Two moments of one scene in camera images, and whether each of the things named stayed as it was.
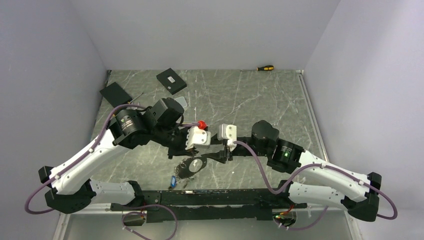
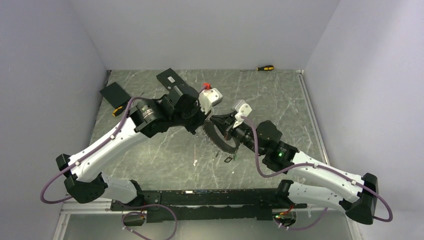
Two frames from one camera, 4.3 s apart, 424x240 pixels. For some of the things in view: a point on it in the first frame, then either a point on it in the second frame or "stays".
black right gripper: x=221 y=155 -> x=226 y=121
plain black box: x=115 y=95 stays
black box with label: x=171 y=81 stays
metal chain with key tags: x=182 y=169 -> x=218 y=140
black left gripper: x=182 y=151 -> x=202 y=118
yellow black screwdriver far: x=266 y=68 stays
